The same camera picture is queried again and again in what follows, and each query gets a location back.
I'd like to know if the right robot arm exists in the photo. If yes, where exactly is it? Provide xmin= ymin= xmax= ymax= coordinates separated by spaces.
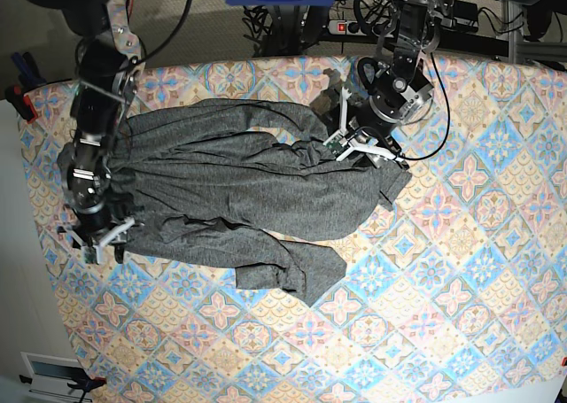
xmin=27 ymin=0 xmax=169 ymax=265

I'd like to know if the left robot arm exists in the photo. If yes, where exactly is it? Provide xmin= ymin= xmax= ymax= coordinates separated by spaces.
xmin=324 ymin=0 xmax=540 ymax=166

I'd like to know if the patterned tile tablecloth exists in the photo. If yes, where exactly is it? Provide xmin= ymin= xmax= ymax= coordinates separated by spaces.
xmin=19 ymin=55 xmax=566 ymax=402

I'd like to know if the white floor vent box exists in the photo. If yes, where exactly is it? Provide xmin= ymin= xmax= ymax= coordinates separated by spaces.
xmin=20 ymin=352 xmax=86 ymax=402

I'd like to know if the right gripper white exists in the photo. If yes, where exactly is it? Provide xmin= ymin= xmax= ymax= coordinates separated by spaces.
xmin=57 ymin=217 xmax=136 ymax=265

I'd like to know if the grey t-shirt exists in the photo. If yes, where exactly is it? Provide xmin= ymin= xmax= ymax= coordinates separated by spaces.
xmin=108 ymin=99 xmax=411 ymax=305

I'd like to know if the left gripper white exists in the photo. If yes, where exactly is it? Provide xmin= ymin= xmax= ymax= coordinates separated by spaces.
xmin=323 ymin=87 xmax=409 ymax=170

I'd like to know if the red black table clamp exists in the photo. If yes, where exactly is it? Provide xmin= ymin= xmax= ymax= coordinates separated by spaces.
xmin=4 ymin=85 xmax=38 ymax=123

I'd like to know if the aluminium frame post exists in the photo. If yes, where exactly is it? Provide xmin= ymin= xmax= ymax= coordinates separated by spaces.
xmin=501 ymin=1 xmax=524 ymax=64

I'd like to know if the white power strip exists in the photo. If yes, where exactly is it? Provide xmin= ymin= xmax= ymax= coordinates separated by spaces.
xmin=325 ymin=19 xmax=387 ymax=40

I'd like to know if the blue black bottom clamp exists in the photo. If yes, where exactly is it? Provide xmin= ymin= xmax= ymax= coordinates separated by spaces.
xmin=67 ymin=377 xmax=107 ymax=402

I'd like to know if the blue handled clamp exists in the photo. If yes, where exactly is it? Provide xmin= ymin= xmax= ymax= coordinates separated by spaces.
xmin=11 ymin=51 xmax=47 ymax=90

